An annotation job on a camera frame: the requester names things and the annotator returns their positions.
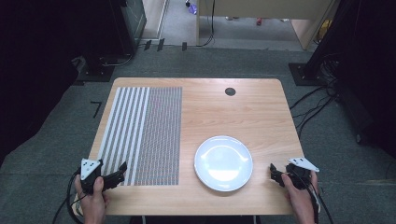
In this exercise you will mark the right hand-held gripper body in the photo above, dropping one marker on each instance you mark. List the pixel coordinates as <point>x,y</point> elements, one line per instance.
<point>299,174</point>

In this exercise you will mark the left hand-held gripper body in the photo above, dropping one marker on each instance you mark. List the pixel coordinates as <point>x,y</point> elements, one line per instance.
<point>89,178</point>

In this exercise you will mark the person's right hand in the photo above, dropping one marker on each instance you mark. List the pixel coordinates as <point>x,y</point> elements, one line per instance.
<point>298,199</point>

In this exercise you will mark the person's left hand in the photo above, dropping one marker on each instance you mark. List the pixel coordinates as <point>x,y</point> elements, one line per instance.
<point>92,203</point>

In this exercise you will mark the grey striped placemat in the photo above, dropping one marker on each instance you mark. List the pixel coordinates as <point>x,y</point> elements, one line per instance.
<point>146,137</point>

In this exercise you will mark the white round plate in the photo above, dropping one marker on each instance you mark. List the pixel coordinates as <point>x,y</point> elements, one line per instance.
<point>223,163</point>

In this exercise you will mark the black curtain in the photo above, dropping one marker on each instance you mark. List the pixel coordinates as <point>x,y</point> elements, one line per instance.
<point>364,68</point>
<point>37,71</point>

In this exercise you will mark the black metal stand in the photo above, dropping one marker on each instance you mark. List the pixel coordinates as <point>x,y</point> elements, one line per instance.
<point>102,40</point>

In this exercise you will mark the red small object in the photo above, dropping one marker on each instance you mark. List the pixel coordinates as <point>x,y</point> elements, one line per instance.
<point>259,21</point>

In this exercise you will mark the beige wooden desk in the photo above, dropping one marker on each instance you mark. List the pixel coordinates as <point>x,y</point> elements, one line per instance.
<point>264,12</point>

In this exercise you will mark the purple small object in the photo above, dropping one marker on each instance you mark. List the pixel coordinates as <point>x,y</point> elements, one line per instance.
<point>193,8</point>

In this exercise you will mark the black stand base plate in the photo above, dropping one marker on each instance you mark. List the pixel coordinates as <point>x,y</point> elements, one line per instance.
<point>303,74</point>

